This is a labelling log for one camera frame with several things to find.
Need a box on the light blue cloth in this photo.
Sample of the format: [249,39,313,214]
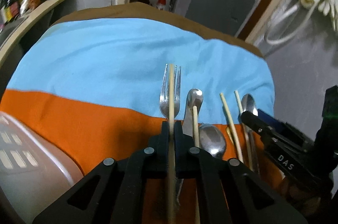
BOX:
[1,18,275,124]

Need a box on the brown table cloth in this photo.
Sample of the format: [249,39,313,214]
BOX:
[54,1,263,58]

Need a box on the orange cloth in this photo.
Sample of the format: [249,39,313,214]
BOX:
[1,89,283,223]

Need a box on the silver fork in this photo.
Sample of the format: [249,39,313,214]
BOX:
[159,64,181,119]

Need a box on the large silver spoon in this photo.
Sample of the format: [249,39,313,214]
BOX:
[199,123,227,160]

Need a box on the grey cabinet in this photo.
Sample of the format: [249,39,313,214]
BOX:
[172,0,257,37]

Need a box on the white hose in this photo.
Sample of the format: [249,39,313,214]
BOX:
[263,0,322,46]

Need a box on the silver table knife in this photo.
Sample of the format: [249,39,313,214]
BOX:
[182,88,203,137]

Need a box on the white utensil holder bucket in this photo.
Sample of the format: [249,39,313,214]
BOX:
[1,112,83,223]

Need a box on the small silver spoon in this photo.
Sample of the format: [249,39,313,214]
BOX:
[240,93,261,174]

